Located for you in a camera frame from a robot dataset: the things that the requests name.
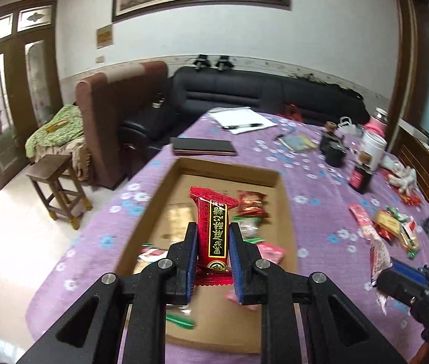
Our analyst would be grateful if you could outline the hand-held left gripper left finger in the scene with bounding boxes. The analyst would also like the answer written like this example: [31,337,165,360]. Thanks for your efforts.
[16,221,200,364]

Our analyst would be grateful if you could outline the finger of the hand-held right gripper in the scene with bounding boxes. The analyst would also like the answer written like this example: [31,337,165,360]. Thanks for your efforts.
[375,269,427,309]
[391,260,429,287]

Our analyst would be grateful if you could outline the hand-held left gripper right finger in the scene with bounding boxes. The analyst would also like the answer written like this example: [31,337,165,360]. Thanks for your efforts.
[228,222,408,364]

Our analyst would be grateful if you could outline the white red snack packet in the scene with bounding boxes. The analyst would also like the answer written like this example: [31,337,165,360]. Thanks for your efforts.
[368,231,394,316]

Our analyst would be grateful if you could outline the red snack bar packet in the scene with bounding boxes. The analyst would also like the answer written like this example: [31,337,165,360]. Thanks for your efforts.
[189,186,238,286]

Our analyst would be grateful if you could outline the pile of assorted snack packets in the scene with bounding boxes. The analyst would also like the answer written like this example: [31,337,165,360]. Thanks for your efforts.
[139,190,287,329]

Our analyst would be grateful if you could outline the shallow cardboard box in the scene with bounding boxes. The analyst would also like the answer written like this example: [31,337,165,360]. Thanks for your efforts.
[116,157,299,355]

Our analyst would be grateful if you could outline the green white candy packet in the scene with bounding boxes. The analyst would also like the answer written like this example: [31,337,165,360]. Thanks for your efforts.
[385,205,421,260]

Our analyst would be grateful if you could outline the gold brown candy packet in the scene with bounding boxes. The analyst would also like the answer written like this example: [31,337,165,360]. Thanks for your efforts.
[373,210,402,241]

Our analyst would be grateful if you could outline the red pink candy packet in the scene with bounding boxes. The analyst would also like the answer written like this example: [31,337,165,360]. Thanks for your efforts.
[348,204,375,240]

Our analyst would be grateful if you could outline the red foil wrapper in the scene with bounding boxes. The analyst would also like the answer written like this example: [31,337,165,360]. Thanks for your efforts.
[389,172,422,206]

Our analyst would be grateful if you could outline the white gloves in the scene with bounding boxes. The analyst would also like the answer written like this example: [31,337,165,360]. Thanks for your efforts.
[380,157,418,198]

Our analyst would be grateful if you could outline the purple floral tablecloth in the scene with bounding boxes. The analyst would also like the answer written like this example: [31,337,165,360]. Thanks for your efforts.
[25,108,429,364]

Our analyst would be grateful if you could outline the dark red jar with cork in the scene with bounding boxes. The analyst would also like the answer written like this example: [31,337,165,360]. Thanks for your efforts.
[349,152,374,194]

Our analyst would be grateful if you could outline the wooden sideboard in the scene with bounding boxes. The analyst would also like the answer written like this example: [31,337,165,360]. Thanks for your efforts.
[394,119,429,236]

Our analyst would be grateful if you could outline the black smartphone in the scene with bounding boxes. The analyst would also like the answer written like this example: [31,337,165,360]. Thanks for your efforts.
[170,137,238,157]

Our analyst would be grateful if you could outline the white canister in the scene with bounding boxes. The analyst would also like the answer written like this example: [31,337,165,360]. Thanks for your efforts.
[359,129,387,171]

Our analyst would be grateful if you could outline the small green booklet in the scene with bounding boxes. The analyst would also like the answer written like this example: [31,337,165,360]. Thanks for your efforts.
[278,133,319,154]

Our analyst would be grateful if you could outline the black cup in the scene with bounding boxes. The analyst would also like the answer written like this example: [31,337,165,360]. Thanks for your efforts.
[324,144,348,168]

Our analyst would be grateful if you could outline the white paper notepad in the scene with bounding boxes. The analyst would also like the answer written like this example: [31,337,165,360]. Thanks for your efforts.
[207,108,277,135]

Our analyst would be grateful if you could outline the pink thermos bottle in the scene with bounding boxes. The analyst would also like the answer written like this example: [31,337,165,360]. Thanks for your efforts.
[365,107,390,135]

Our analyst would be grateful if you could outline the beige cloth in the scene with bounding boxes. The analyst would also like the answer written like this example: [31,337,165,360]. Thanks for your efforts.
[68,136,94,183]

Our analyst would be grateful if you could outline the white plastic bag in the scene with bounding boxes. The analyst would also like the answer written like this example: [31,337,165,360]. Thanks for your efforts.
[337,117,364,137]

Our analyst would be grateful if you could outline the black leather bag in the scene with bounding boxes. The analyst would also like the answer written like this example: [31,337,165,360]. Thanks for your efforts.
[135,93,179,127]

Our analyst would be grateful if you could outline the black jar with cork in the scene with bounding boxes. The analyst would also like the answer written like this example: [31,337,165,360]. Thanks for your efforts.
[319,121,346,153]

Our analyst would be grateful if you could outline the red plastic bag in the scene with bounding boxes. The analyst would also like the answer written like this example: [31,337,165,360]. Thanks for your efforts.
[283,103,305,123]

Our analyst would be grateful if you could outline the brown armchair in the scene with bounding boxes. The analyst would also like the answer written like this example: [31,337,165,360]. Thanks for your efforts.
[75,61,169,190]

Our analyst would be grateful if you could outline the wooden stool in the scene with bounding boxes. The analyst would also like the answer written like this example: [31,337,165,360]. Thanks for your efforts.
[26,154,94,231]

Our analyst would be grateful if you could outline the black leather sofa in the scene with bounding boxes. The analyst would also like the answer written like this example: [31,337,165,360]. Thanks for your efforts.
[121,66,370,148]

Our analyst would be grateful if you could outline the green floral blanket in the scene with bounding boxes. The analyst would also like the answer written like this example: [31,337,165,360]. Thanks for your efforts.
[25,104,86,158]

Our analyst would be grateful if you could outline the brown wooden pillar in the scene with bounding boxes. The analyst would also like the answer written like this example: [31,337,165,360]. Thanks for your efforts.
[387,0,429,148]

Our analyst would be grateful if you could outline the wooden glass door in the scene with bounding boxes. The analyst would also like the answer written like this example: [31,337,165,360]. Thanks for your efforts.
[0,0,63,190]

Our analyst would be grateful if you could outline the small wall plaque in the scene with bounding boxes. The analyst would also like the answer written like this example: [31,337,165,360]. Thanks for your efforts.
[96,24,114,49]

